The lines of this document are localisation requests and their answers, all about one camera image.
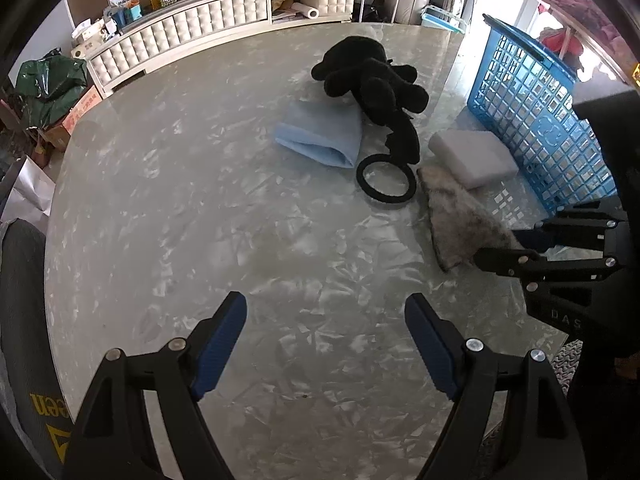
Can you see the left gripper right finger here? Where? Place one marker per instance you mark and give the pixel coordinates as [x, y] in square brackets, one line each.
[455, 364]

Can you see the pink clothes pile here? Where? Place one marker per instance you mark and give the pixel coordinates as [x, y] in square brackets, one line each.
[587, 13]

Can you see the white foam sponge block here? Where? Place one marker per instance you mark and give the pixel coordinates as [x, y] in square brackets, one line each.
[474, 158]

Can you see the white tufted TV cabinet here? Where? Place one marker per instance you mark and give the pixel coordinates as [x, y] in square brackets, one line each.
[191, 26]

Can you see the blue white plastic bin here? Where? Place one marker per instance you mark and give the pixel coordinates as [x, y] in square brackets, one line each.
[435, 17]

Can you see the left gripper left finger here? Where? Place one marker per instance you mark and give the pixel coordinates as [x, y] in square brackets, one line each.
[204, 354]

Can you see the grey patterned cushion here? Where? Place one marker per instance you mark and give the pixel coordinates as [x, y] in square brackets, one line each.
[565, 363]

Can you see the wooden clothes rack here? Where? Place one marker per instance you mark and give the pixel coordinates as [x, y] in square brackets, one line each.
[615, 52]

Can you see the blue plastic laundry basket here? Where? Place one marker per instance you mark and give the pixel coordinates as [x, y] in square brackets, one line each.
[523, 93]

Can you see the grey fuzzy cloth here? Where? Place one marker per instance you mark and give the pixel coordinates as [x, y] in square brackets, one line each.
[460, 225]

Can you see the light blue cloth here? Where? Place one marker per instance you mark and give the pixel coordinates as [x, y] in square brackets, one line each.
[329, 133]

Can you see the paper towel roll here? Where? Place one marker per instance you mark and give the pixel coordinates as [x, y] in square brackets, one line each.
[306, 11]

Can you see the black plush toy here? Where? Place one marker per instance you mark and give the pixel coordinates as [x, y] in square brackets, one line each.
[386, 93]

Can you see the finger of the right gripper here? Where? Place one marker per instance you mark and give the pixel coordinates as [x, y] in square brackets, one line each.
[528, 266]
[580, 227]

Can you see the cardboard box red print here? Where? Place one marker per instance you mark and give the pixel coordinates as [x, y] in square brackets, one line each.
[58, 134]

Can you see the black chair with yellow print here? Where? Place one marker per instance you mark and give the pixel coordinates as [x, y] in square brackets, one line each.
[35, 421]

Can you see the green plastic bag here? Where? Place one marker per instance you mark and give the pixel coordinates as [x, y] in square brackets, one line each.
[50, 87]

